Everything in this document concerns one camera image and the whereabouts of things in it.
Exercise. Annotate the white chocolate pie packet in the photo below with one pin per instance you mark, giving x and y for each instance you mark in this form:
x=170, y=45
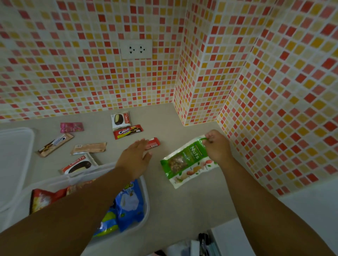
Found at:
x=79, y=164
x=121, y=120

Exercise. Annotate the clear plastic storage bin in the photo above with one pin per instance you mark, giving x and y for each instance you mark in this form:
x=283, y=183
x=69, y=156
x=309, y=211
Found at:
x=144, y=211

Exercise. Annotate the small red snack packet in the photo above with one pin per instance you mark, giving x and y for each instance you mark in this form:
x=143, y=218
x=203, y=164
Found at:
x=154, y=142

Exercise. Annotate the pink candy packet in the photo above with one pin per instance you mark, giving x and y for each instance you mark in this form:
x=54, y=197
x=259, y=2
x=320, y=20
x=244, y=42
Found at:
x=71, y=127

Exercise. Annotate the beige wafer packet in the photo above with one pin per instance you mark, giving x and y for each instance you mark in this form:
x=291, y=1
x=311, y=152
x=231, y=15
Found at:
x=88, y=148

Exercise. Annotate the red snack bag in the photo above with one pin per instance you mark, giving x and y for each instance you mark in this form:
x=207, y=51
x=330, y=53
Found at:
x=42, y=199

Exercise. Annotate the person's left hand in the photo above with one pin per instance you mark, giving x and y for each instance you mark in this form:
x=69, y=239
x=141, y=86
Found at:
x=132, y=161

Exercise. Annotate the blue cookie bag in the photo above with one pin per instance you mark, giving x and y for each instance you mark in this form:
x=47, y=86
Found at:
x=130, y=205

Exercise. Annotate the person's right forearm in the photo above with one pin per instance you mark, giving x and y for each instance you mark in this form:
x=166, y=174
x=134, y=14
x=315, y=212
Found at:
x=264, y=208

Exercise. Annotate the person's left forearm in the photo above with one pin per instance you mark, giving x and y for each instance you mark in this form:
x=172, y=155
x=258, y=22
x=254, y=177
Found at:
x=66, y=211

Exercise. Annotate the green yellow snack bag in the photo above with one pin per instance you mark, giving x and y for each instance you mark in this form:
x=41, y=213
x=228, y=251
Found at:
x=107, y=224

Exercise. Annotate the person's left thumb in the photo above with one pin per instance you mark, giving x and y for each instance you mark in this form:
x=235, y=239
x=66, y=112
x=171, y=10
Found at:
x=148, y=155

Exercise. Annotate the black item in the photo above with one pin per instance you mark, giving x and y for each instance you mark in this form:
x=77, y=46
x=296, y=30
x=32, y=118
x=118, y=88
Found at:
x=203, y=245

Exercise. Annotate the green nuts packet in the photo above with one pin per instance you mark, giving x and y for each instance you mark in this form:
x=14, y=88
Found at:
x=184, y=163

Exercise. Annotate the white wall socket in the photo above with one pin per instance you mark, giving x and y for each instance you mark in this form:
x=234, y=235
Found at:
x=136, y=49

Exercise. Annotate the white plastic bin lid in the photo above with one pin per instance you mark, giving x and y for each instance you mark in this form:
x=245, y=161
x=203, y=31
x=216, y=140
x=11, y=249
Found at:
x=13, y=163

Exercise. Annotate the person's right hand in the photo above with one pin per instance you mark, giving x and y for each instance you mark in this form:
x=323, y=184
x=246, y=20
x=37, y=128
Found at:
x=220, y=150

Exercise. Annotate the orange snack packet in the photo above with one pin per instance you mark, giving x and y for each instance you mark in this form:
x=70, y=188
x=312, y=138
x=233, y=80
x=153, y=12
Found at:
x=79, y=187

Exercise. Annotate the red cream cookie packet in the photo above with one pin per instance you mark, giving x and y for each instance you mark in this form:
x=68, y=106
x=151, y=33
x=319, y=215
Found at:
x=128, y=131

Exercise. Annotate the person's right fingers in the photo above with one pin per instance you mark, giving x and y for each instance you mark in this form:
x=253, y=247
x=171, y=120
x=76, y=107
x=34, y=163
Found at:
x=210, y=137

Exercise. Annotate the brown wafer bar packet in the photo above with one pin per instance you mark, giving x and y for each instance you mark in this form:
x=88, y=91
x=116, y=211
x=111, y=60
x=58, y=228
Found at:
x=54, y=145

